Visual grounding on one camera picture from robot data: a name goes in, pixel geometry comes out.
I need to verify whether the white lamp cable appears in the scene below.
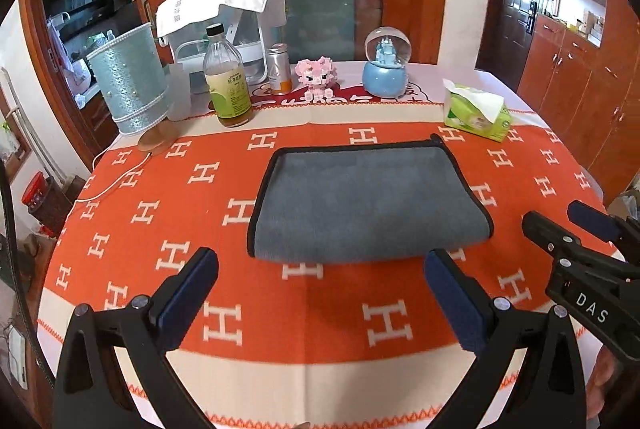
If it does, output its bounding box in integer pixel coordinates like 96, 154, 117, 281
75, 136, 157, 205

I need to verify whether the pink brick figure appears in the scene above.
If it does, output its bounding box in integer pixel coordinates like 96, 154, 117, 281
294, 56, 340, 102

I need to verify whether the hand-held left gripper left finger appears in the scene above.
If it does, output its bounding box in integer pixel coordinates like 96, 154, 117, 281
55, 247, 219, 429

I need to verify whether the small metal can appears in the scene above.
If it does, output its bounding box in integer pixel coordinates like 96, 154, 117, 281
265, 44, 293, 96

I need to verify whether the orange patterned tablecloth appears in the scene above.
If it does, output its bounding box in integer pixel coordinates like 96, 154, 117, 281
37, 64, 626, 429

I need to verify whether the white countertop appliance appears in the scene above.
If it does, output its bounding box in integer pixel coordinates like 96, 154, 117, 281
160, 6, 287, 86

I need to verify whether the grey towel with black trim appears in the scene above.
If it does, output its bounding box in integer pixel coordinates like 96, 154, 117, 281
246, 134, 495, 264

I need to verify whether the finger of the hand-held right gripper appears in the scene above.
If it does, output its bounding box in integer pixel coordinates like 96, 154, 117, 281
567, 200, 640, 260
521, 210, 586, 267

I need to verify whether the green tissue pack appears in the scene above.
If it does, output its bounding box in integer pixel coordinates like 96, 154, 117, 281
442, 78, 514, 143

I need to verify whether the blue snow globe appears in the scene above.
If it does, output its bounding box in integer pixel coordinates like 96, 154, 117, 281
362, 27, 413, 99

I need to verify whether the dark wooden entrance door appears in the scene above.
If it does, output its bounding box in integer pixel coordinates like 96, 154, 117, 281
495, 0, 543, 80

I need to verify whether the frosted plastic cup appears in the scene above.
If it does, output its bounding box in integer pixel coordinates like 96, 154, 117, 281
165, 62, 194, 122

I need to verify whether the red basket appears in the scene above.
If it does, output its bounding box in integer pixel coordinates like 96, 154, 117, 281
21, 172, 49, 211

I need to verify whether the wooden wall cabinet with shelves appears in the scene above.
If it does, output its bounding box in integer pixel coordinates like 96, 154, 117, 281
517, 0, 640, 205

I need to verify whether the glass bottle with green label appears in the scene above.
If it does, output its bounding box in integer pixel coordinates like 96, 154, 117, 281
202, 24, 254, 128

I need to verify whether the teal table lamp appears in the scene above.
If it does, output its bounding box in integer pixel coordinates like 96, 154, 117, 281
86, 22, 180, 157

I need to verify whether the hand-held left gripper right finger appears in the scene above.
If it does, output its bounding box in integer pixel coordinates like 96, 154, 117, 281
424, 249, 586, 429

